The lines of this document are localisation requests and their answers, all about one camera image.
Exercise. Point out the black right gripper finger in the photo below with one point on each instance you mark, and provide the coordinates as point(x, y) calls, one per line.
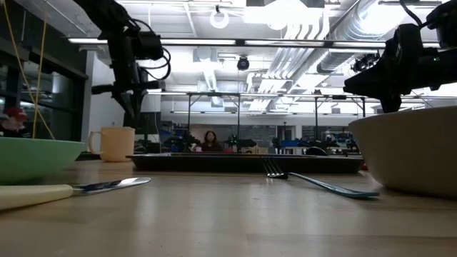
point(391, 103)
point(367, 85)

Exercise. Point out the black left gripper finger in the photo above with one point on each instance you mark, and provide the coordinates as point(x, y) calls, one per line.
point(128, 114)
point(138, 110)

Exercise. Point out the pale orange mug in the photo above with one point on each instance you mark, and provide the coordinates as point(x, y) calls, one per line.
point(116, 144)

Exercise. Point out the beige grey bowl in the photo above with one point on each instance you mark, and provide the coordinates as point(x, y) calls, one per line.
point(410, 153)

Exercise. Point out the green plate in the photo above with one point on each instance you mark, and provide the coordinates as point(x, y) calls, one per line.
point(32, 160)

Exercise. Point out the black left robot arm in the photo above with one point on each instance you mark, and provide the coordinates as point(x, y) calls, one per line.
point(107, 21)

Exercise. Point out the black background robot arm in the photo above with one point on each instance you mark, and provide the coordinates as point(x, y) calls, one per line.
point(242, 142)

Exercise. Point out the dark brown plastic tray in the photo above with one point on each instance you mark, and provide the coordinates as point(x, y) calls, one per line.
point(214, 165)

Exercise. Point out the black computer monitor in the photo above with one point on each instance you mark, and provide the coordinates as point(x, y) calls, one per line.
point(153, 123)

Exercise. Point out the person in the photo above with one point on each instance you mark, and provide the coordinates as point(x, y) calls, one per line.
point(211, 142)
point(14, 121)

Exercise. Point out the black ceiling camera cluster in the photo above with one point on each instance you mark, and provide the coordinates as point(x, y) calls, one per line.
point(364, 63)

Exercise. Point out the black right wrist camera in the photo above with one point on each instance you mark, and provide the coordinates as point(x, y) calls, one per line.
point(408, 39)

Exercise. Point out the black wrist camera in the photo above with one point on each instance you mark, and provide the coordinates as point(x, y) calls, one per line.
point(151, 46)
point(408, 39)

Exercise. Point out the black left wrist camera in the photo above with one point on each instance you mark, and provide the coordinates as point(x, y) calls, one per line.
point(151, 46)

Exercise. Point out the silver ventilation duct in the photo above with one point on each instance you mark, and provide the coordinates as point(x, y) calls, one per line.
point(357, 21)

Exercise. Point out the black overhead camera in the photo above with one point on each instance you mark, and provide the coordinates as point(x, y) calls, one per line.
point(243, 63)

